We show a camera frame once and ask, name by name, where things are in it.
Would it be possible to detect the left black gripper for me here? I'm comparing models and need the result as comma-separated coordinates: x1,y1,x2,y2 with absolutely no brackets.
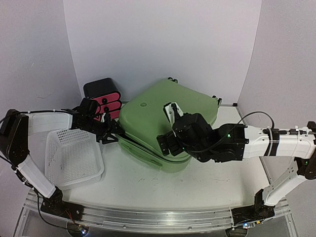
80,117,125,144

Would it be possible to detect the white perforated plastic basket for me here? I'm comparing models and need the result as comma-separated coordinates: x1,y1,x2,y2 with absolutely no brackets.
44,129,105,191

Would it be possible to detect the green hard-shell suitcase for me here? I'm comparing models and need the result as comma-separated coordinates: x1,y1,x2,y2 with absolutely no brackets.
117,78,222,173

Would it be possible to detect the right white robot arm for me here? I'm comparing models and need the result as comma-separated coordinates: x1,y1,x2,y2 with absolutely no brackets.
157,122,316,219

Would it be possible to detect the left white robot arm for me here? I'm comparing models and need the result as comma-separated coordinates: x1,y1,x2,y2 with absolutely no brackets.
0,109,124,216

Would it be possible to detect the black pink drawer organizer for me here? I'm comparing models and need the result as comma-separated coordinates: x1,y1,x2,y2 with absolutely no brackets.
83,78,122,121

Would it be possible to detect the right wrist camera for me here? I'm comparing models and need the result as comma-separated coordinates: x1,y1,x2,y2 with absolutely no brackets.
163,102,214,141

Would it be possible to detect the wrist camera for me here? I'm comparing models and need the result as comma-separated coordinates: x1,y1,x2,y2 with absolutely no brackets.
77,98,99,116
163,102,214,141

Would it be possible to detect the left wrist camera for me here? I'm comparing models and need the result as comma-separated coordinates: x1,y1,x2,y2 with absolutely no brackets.
77,98,99,116

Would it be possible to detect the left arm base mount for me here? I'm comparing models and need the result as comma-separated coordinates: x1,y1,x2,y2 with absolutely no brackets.
40,200,84,221

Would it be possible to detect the aluminium front rail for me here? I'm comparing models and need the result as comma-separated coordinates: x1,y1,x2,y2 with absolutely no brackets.
22,204,292,232

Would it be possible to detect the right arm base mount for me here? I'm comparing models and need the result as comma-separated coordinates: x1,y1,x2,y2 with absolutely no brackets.
232,197,275,226

